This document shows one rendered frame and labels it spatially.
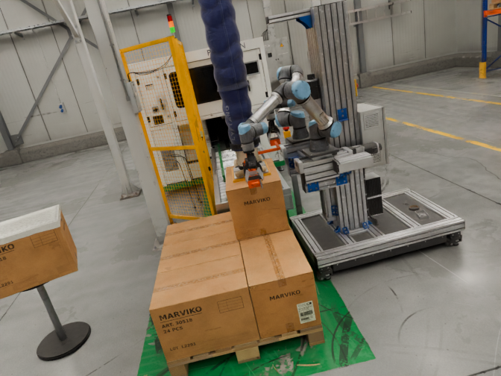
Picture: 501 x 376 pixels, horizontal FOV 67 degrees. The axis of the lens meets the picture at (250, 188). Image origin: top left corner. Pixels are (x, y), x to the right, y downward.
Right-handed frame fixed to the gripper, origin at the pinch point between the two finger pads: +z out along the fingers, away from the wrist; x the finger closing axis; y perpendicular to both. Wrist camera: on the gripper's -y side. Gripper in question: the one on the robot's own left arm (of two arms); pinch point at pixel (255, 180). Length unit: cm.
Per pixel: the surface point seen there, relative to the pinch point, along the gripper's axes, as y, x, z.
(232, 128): 52, 7, -25
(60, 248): 18, 140, 25
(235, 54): 50, -5, -75
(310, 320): -31, -16, 87
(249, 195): 28.5, 5.2, 19.4
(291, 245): 5, -16, 53
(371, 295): 4, -67, 107
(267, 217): 28.2, -4.3, 39.3
